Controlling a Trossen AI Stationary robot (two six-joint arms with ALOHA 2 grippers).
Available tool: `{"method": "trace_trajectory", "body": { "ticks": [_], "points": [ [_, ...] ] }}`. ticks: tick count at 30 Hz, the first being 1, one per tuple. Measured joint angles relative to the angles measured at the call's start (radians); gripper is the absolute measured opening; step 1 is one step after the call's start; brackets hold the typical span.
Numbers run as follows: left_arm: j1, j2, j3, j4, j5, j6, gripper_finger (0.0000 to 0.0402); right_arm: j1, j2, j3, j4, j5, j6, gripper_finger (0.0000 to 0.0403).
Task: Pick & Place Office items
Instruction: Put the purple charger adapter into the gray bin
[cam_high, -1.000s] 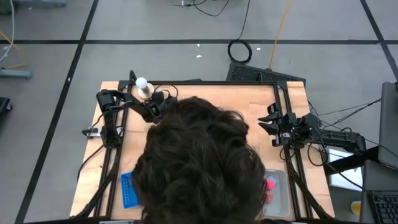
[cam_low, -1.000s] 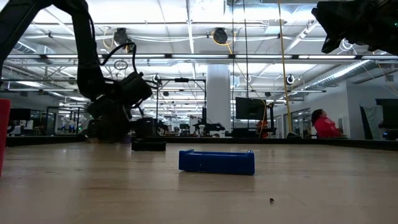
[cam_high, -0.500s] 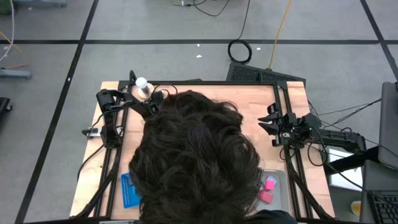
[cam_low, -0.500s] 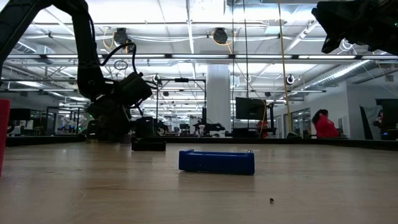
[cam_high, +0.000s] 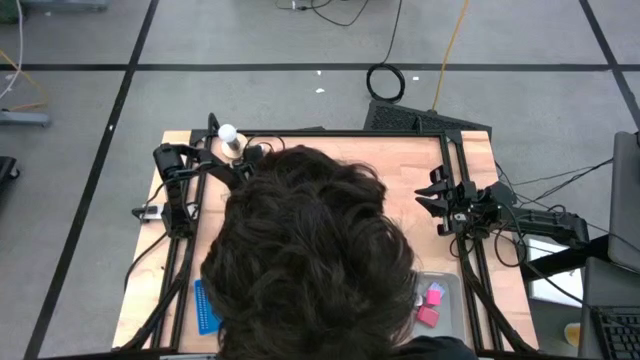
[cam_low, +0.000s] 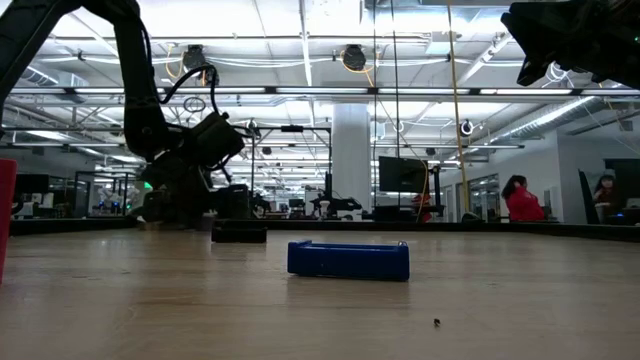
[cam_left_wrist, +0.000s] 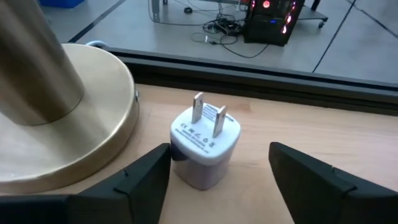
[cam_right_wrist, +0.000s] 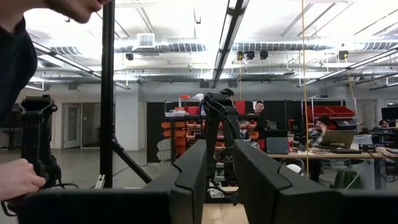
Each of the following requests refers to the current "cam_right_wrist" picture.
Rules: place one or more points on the person's hand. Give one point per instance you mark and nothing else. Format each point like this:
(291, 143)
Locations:
(18, 180)

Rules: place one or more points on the red storage bin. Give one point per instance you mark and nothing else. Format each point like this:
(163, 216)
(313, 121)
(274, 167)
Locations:
(320, 112)
(342, 111)

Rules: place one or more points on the black monitor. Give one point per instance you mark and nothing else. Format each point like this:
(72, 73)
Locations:
(390, 113)

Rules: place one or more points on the linear ceiling light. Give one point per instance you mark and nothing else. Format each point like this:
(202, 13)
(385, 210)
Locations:
(228, 37)

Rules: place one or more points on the grey laptop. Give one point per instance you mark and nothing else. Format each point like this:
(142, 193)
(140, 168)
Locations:
(276, 145)

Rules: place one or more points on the parts shelf with orange bins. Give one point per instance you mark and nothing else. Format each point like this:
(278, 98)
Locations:
(183, 130)

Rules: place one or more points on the green backpack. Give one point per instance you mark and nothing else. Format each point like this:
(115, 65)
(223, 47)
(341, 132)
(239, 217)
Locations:
(346, 180)

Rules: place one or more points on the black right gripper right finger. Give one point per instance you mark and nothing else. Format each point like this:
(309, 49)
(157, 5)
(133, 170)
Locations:
(273, 193)

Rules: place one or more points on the black tripod stand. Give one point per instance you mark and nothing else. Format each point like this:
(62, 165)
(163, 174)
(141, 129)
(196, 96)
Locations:
(107, 93)

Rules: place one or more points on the wooden work desk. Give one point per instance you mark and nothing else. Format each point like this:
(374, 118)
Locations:
(342, 154)

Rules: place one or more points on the glass door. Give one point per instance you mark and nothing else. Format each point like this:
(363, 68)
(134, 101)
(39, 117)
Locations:
(72, 126)

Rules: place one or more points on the silver metal bracket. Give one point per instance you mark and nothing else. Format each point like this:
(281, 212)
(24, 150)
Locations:
(100, 182)

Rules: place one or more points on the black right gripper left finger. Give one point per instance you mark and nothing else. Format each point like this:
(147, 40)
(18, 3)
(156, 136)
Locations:
(180, 193)

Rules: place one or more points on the person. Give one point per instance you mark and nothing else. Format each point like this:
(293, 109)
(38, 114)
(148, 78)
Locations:
(384, 124)
(317, 130)
(15, 62)
(228, 92)
(259, 118)

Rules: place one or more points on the open laptop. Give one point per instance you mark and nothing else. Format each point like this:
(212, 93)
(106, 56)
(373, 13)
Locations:
(339, 138)

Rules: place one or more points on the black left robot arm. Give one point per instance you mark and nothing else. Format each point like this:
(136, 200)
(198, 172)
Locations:
(219, 124)

